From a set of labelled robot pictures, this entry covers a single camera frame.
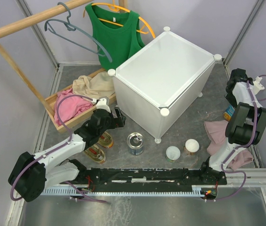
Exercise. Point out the beige crumpled cloth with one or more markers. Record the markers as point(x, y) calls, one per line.
point(101, 85)

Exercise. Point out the orange clothes hanger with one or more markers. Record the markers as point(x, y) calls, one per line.
point(112, 25)

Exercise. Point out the green tank top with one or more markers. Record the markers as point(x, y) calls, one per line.
point(118, 51)

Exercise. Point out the blue labelled open-top can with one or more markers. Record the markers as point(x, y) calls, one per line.
point(135, 142)

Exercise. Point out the pink crumpled cloth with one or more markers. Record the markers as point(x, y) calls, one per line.
point(71, 107)

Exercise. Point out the white plastic cube cabinet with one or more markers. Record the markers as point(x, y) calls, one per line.
point(158, 83)

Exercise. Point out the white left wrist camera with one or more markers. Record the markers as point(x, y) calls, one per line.
point(103, 103)

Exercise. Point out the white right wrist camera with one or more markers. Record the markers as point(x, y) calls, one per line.
point(257, 86)

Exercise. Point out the yellow labelled can white lid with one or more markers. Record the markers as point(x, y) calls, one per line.
point(191, 147)

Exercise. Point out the blue chicken noodle soup can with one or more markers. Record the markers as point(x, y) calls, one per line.
point(228, 112)

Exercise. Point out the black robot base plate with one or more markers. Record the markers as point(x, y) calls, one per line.
point(148, 180)

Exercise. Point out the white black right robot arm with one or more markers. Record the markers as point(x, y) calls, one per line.
point(245, 127)

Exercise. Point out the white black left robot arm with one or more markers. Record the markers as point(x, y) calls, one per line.
point(33, 173)

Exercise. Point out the green labelled can white lid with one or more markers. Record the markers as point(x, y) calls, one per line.
point(172, 153)

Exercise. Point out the flat gold sardine tin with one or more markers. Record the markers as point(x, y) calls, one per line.
point(105, 140)
point(96, 154)

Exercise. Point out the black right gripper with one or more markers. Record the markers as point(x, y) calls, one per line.
point(234, 103)

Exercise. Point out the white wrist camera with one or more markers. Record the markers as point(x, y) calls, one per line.
point(103, 103)
point(257, 86)

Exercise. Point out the light blue cable duct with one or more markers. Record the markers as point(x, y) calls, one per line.
point(63, 190)

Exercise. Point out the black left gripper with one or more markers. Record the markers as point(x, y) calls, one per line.
point(117, 122)

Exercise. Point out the lower flat gold sardine tin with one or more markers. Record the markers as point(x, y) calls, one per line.
point(96, 154)

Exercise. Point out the upper flat gold sardine tin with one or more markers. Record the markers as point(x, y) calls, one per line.
point(105, 140)

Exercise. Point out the mauve pink cloth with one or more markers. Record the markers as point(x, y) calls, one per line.
point(216, 133)

